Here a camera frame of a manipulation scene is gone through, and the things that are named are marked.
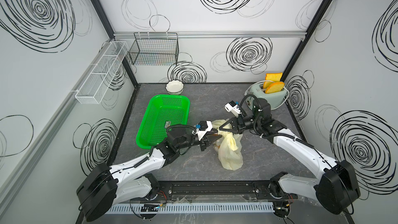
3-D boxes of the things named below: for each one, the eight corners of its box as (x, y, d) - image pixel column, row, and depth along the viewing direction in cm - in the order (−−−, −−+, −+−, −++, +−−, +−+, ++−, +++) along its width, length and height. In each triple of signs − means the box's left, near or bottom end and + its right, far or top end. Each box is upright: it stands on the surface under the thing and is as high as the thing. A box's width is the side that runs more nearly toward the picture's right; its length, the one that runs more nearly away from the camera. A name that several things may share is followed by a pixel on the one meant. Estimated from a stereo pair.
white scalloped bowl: (164, 95, 114) (164, 92, 112) (167, 82, 123) (166, 79, 121) (183, 95, 114) (182, 92, 112) (184, 82, 123) (184, 79, 121)
